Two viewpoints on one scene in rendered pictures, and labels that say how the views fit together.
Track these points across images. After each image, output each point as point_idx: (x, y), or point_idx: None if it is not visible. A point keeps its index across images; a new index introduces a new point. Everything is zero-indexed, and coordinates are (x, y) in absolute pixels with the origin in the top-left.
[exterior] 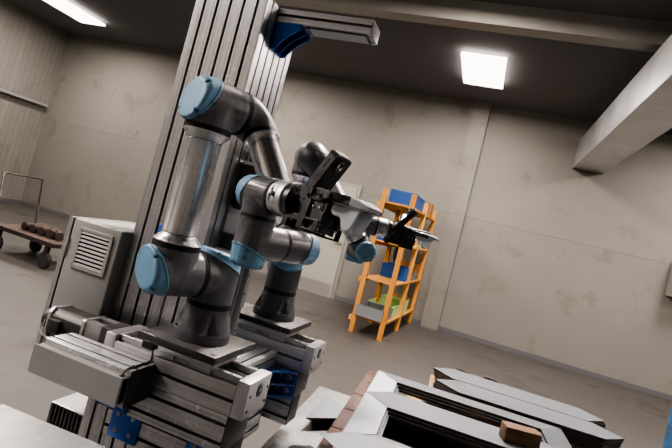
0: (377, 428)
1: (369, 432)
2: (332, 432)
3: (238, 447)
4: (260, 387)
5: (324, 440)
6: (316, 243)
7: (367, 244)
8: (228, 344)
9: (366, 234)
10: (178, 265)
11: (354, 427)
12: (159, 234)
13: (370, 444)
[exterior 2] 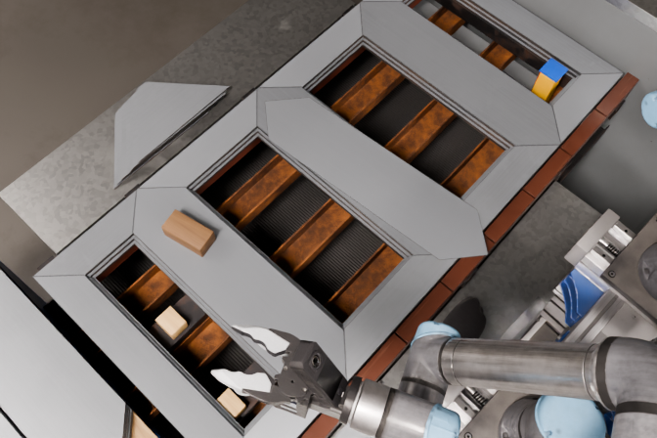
0: (402, 268)
1: (419, 258)
2: (459, 276)
3: (563, 278)
4: (589, 228)
5: (477, 259)
6: (655, 91)
7: (447, 325)
8: (638, 257)
9: (446, 343)
10: None
11: (434, 269)
12: None
13: (434, 233)
